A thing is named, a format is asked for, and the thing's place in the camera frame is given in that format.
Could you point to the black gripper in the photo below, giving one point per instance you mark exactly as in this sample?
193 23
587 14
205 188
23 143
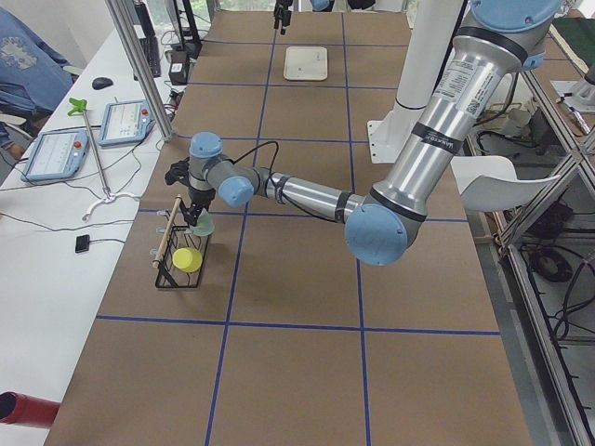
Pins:
200 197
282 19

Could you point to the pale green cup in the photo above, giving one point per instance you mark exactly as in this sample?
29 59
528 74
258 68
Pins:
203 231

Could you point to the yellow cup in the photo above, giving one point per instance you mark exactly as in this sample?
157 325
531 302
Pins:
187 259

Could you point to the cream rabbit tray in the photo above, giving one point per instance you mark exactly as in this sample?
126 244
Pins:
306 63

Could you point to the far teach pendant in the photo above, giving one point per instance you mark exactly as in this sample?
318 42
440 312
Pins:
125 122

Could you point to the teach pendant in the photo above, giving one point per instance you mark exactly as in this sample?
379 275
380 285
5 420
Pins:
125 122
56 155

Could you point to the small black box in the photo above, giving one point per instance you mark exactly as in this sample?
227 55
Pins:
82 244

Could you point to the black power adapter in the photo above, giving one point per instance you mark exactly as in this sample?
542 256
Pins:
179 67

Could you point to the black keyboard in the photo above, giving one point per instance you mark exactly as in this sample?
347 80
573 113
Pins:
150 49

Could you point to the near teach pendant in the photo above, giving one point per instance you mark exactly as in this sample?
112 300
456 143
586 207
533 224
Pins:
56 155

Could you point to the black computer mouse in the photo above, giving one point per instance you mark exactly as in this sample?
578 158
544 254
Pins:
101 83

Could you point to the person in blue shirt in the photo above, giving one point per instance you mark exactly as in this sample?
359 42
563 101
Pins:
33 76

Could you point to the white plastic chair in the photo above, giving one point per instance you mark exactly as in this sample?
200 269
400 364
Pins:
490 183

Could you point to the red cylinder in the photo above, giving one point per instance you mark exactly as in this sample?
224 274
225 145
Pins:
24 410

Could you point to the black wire cup rack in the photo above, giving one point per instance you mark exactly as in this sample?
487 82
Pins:
174 235

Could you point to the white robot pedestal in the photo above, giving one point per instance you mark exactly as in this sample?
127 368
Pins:
428 51

